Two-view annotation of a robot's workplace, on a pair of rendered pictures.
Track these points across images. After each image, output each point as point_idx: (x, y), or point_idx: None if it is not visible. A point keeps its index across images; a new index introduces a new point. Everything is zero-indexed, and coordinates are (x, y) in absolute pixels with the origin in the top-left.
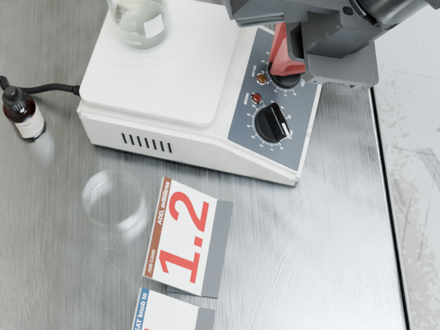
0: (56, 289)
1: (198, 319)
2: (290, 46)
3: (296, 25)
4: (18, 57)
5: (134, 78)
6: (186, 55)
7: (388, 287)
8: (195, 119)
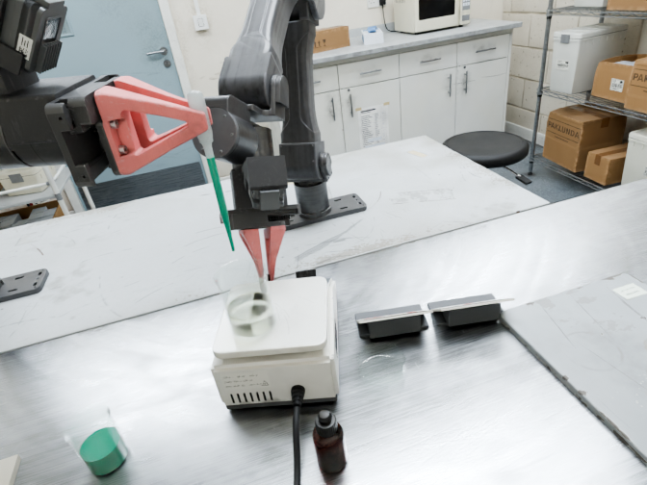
0: (464, 384)
1: (437, 307)
2: (277, 221)
3: (267, 214)
4: None
5: (299, 318)
6: (274, 298)
7: (377, 254)
8: (323, 282)
